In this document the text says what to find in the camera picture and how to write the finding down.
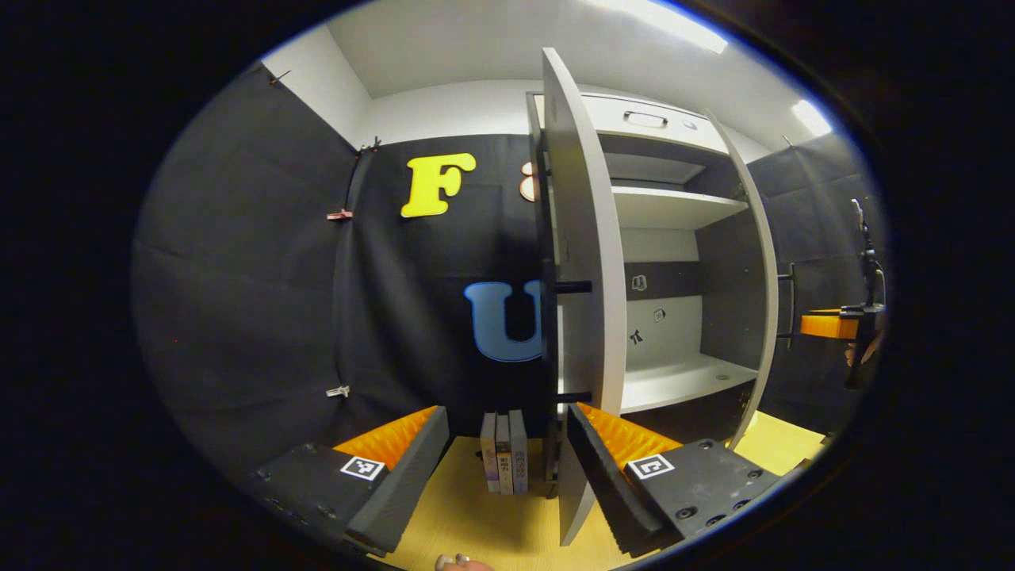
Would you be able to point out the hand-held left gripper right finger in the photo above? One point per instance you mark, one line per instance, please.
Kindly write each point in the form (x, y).
(607, 484)

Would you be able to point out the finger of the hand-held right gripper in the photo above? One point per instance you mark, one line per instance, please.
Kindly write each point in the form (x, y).
(825, 325)

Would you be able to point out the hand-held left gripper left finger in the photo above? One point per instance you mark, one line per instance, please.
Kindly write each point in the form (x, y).
(408, 484)

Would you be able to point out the cabinet door with square stickers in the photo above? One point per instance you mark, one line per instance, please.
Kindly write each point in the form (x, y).
(763, 277)

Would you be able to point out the white and grey cabinet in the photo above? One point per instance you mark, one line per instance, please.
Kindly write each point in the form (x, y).
(674, 262)

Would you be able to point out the cabinet door with heart sticker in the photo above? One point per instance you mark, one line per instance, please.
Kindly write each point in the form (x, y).
(587, 238)

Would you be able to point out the white cabinet shelf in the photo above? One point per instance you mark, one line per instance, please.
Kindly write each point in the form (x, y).
(674, 208)

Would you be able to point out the beige cabinet drawer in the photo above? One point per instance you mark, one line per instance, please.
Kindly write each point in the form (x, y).
(666, 131)

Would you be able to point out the black backdrop cloth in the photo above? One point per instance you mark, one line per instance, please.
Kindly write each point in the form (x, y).
(817, 238)
(262, 277)

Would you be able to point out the small ceiling light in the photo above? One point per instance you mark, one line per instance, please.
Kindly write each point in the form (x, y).
(811, 117)

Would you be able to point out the red cloth clip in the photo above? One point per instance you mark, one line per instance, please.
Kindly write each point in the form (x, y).
(339, 215)

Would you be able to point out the black cloth clip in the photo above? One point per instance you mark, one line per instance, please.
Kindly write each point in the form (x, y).
(369, 145)

